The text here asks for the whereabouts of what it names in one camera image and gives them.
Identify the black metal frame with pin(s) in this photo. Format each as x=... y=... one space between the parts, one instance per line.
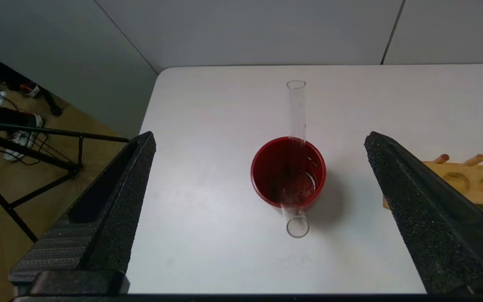
x=36 y=159

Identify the wooden test tube rack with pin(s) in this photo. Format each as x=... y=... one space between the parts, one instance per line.
x=476 y=184

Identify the blue pigment test tube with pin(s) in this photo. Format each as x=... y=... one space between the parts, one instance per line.
x=297 y=111

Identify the yellow pigment test tube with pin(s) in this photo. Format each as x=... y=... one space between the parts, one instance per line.
x=297 y=222

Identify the red plastic cup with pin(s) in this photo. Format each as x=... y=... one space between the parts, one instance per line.
x=287 y=174

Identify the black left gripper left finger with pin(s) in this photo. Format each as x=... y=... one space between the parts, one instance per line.
x=99 y=226

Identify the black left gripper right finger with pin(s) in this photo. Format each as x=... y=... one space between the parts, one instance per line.
x=438 y=218

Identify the white sneaker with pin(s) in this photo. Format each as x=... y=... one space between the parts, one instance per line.
x=19 y=142

